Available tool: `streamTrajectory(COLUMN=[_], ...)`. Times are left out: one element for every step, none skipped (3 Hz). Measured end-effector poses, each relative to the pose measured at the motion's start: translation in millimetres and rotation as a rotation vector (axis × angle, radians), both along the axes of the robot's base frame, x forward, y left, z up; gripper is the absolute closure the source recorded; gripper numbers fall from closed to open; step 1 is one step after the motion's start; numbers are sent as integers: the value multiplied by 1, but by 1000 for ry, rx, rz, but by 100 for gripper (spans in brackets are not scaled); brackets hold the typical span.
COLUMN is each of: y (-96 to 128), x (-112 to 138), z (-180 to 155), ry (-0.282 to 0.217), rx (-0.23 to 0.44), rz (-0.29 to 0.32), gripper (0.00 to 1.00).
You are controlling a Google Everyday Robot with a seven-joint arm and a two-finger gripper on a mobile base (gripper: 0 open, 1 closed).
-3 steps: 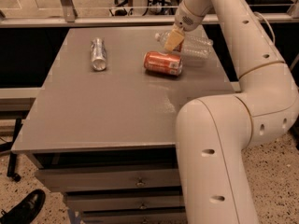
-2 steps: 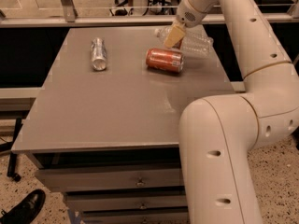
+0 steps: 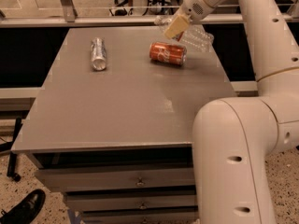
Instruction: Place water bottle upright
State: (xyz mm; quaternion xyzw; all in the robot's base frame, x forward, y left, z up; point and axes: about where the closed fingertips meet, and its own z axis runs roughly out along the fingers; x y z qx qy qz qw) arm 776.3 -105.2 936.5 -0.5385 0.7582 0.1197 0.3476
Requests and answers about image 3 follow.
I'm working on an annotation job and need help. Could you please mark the metal guard rail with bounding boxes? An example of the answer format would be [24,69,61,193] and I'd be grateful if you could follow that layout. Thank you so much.
[0,0,299,28]

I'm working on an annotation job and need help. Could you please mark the top grey drawer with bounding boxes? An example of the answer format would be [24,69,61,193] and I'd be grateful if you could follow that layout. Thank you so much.
[36,164,194,192]

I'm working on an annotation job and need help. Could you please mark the silver aluminium can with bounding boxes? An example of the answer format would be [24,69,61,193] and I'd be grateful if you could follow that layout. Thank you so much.
[91,37,107,71]

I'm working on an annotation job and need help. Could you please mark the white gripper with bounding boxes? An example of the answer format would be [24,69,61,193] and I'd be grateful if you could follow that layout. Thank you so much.
[164,0,214,39]

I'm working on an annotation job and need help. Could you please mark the middle grey drawer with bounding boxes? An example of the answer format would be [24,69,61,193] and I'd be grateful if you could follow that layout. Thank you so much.
[64,189,197,212]

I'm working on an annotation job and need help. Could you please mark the black leather shoe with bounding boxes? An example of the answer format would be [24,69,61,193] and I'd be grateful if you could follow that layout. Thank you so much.
[0,189,46,224]

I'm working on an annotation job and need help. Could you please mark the black stand leg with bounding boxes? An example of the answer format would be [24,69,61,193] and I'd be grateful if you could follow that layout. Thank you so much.
[7,118,23,183]

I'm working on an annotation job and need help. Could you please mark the clear plastic water bottle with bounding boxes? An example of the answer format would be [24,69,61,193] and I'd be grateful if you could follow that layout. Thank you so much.
[154,16,214,52]

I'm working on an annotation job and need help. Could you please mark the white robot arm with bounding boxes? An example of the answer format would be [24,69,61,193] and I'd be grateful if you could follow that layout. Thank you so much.
[166,0,299,224]

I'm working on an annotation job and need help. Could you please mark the grey drawer cabinet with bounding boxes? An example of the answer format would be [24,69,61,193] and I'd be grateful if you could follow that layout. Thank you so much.
[11,25,237,224]

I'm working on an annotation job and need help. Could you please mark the orange soda can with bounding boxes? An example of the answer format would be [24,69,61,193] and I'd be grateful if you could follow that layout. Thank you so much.
[149,42,187,66]

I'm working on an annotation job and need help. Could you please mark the grey drawer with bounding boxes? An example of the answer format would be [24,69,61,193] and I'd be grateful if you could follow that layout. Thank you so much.
[36,164,194,192]
[64,189,197,212]
[82,206,198,224]

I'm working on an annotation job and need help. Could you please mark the bottom grey drawer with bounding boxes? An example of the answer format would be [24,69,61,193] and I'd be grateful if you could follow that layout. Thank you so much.
[82,206,198,224]

